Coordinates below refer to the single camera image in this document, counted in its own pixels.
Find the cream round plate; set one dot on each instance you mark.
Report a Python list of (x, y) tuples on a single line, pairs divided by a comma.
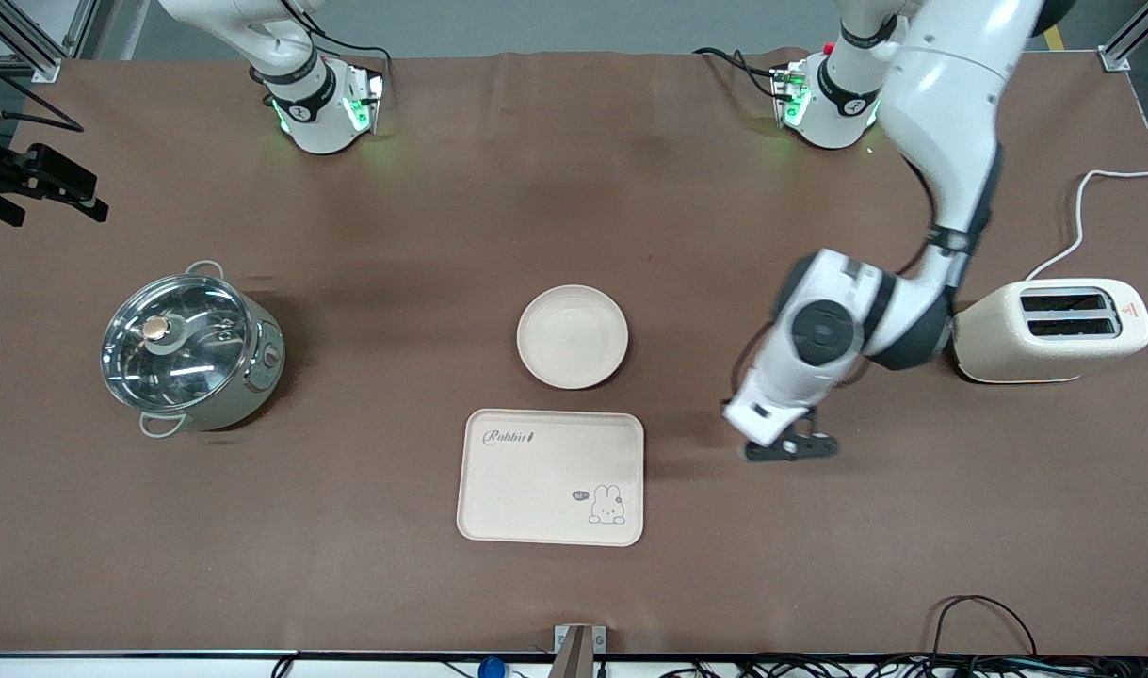
[(574, 337)]

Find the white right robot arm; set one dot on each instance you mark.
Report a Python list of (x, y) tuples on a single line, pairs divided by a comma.
[(310, 113)]

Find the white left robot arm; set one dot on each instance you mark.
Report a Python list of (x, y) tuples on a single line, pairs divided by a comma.
[(950, 113)]

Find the glass pot lid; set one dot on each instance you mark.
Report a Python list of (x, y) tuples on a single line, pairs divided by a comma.
[(173, 344)]

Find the brown table cover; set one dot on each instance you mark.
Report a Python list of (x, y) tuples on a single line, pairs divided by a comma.
[(687, 235)]

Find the cream rabbit print tray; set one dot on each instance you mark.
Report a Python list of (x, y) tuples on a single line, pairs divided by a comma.
[(536, 490)]

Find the cream two-slot toaster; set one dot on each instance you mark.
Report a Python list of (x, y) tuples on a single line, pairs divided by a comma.
[(1007, 344)]

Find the steel electric cooking pot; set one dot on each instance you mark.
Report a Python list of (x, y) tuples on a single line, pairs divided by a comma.
[(253, 377)]

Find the blue round object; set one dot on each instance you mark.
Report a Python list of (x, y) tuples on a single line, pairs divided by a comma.
[(491, 669)]

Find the aluminium frame profile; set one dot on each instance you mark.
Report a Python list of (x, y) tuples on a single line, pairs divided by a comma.
[(41, 61), (1124, 42)]

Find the metal mounting bracket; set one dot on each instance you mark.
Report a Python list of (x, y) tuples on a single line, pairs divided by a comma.
[(578, 650)]

